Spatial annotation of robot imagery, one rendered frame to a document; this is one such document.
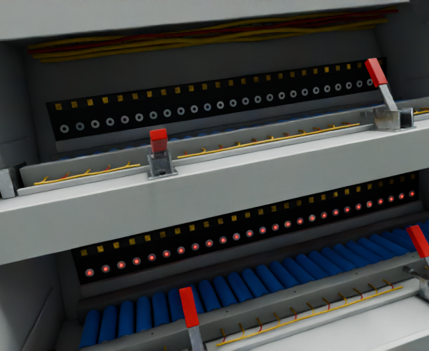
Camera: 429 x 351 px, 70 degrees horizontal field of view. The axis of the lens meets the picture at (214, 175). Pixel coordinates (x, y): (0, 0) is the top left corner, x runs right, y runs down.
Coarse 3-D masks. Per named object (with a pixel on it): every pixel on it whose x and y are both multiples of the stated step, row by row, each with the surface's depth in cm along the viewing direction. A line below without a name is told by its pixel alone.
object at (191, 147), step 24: (288, 120) 39; (312, 120) 38; (336, 120) 39; (360, 120) 40; (168, 144) 34; (192, 144) 35; (216, 144) 36; (240, 144) 36; (24, 168) 31; (48, 168) 31; (72, 168) 32; (96, 168) 33; (120, 168) 32
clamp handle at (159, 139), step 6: (150, 132) 22; (156, 132) 22; (162, 132) 22; (150, 138) 22; (156, 138) 22; (162, 138) 22; (156, 144) 23; (162, 144) 24; (156, 150) 25; (162, 150) 27; (156, 156) 28; (162, 156) 29
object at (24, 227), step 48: (0, 144) 33; (96, 144) 44; (336, 144) 32; (384, 144) 32; (0, 192) 30; (48, 192) 29; (96, 192) 26; (144, 192) 27; (192, 192) 28; (240, 192) 30; (288, 192) 31; (0, 240) 25; (48, 240) 26; (96, 240) 27
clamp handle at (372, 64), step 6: (372, 60) 36; (366, 66) 37; (372, 66) 36; (378, 66) 36; (372, 72) 36; (378, 72) 36; (372, 78) 36; (378, 78) 36; (384, 78) 36; (378, 84) 35; (384, 84) 36; (384, 90) 35; (384, 96) 35; (390, 96) 35; (384, 102) 35; (390, 102) 35; (390, 108) 35; (396, 108) 35
